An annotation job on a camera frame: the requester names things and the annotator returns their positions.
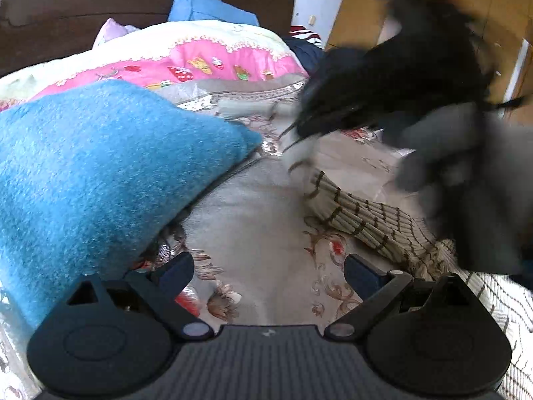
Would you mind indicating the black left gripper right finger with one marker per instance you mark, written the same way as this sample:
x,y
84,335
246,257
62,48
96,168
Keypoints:
x,y
380,292

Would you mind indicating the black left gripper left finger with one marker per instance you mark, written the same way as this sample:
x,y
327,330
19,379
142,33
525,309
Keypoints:
x,y
158,290

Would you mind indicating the beige brown-striped knit sweater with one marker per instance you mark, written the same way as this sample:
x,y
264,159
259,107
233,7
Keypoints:
x,y
407,242

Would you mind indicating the navy clothes pile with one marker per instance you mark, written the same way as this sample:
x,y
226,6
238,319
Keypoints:
x,y
306,45

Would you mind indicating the silver floral bedspread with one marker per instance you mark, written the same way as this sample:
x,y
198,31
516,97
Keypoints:
x,y
268,278

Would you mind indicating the blue fuzzy knit garment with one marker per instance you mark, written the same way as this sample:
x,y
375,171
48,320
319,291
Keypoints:
x,y
89,178

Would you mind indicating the wooden wardrobe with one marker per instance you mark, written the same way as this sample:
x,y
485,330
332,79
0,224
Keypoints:
x,y
401,56

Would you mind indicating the pink cartoon print quilt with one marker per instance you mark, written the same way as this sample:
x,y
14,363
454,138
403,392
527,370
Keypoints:
x,y
162,55

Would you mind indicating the blue pillow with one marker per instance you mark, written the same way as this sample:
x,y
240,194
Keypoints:
x,y
215,10

